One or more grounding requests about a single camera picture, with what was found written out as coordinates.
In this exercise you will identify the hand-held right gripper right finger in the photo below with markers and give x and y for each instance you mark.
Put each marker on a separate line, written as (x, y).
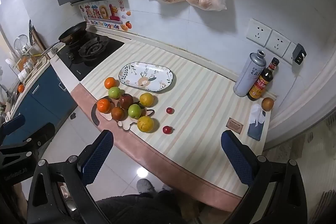
(236, 158)

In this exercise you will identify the metal strainer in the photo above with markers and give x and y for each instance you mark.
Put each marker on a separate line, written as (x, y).
(21, 41)

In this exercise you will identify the colourful wall sticker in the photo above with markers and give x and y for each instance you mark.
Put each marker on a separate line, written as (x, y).
(105, 14)

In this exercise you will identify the yellow orange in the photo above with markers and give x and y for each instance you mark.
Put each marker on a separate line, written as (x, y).
(146, 99)
(145, 124)

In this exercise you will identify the cat-shaped mat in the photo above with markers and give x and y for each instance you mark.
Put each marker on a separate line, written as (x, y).
(127, 126)

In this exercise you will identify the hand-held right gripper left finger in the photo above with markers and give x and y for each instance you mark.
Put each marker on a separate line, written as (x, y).
(97, 158)

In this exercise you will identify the small brown card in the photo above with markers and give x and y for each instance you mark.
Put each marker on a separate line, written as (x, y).
(234, 125)

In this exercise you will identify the dark soy sauce bottle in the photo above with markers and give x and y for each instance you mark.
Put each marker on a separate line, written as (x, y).
(261, 82)

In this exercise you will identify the floral ceramic plate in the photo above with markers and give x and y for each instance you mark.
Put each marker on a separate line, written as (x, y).
(147, 77)

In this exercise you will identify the grey gas canister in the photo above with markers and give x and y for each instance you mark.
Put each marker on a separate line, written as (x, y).
(249, 74)

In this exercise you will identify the reddish brown apple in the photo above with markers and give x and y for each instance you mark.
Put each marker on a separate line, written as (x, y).
(117, 113)

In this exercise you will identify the dark red apple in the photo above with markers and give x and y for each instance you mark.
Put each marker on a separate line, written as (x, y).
(126, 101)

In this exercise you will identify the black gas stove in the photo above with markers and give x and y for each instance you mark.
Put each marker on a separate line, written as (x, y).
(94, 50)

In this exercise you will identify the brown round fruit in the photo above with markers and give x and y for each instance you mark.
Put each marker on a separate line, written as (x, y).
(267, 103)

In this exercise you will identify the grey slipper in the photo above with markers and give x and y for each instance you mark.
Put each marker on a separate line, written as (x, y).
(143, 185)

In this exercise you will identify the black frying pan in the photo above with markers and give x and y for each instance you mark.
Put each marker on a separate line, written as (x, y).
(73, 31)

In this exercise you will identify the green apple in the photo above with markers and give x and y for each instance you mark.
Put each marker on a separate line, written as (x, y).
(134, 111)
(114, 92)

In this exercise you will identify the dish rack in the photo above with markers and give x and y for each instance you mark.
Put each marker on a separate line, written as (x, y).
(26, 61)

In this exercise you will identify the small red cherry tomato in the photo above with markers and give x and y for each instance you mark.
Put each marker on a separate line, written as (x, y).
(167, 129)
(169, 110)

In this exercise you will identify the blue tissue pack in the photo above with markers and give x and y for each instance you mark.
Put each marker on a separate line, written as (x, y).
(256, 128)

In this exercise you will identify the person's dark fleece clothing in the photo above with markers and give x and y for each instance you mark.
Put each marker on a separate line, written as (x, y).
(139, 209)

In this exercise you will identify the small orange fruit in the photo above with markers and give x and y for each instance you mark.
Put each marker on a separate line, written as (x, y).
(21, 88)

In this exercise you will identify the white wall socket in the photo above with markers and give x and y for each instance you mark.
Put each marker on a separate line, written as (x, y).
(278, 43)
(258, 32)

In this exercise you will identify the orange tangerine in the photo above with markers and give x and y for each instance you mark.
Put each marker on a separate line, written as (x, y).
(109, 82)
(103, 105)

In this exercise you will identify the blue kitchen cabinet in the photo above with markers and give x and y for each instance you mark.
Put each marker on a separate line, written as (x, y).
(44, 98)

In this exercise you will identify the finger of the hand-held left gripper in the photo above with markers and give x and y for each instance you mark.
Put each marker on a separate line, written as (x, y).
(13, 121)

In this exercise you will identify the black wall plug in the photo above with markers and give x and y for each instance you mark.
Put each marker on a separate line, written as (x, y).
(299, 54)

